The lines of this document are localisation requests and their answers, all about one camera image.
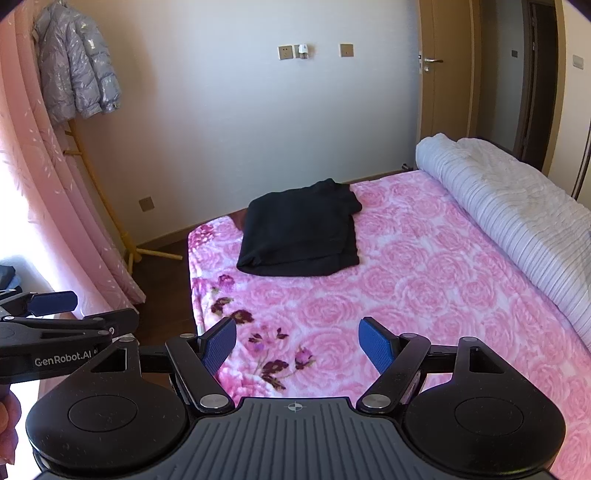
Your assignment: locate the white striped quilt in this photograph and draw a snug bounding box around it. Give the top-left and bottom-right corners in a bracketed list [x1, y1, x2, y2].
[414, 133, 591, 350]

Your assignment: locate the dark cloth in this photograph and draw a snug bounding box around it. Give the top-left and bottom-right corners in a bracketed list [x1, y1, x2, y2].
[0, 265, 22, 292]

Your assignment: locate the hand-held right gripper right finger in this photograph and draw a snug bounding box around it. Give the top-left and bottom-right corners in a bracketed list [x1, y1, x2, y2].
[358, 316, 509, 413]

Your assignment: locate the light wooden door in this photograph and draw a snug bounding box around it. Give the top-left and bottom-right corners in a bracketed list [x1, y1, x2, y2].
[418, 0, 482, 140]

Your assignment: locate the wooden coat rack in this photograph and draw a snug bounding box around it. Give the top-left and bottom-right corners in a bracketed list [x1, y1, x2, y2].
[62, 117, 184, 278]

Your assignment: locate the metal door handle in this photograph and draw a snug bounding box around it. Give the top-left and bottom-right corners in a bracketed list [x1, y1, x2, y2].
[418, 52, 444, 75]

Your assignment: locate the dark wooden door frame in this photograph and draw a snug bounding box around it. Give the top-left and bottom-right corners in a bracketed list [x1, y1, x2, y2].
[512, 0, 560, 174]

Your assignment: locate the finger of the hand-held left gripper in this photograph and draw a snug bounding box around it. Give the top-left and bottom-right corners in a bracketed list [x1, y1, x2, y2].
[0, 308, 140, 344]
[0, 290, 78, 319]

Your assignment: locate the pink curtain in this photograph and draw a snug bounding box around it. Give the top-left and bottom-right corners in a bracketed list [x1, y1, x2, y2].
[0, 9, 147, 319]

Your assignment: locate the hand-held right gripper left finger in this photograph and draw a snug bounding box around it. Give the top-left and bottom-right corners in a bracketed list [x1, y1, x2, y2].
[83, 316, 238, 414]

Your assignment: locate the silver puffer jacket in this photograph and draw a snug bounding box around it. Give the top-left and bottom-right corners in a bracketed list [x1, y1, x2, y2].
[34, 1, 122, 128]

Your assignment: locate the person's left hand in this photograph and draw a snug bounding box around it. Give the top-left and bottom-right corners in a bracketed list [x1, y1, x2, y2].
[0, 397, 21, 467]

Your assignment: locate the black turtleneck sweater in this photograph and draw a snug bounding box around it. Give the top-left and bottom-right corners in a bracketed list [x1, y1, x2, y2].
[236, 178, 363, 278]

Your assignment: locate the pink floral blanket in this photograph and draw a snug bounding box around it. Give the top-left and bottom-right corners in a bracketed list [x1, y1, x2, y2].
[187, 168, 591, 462]

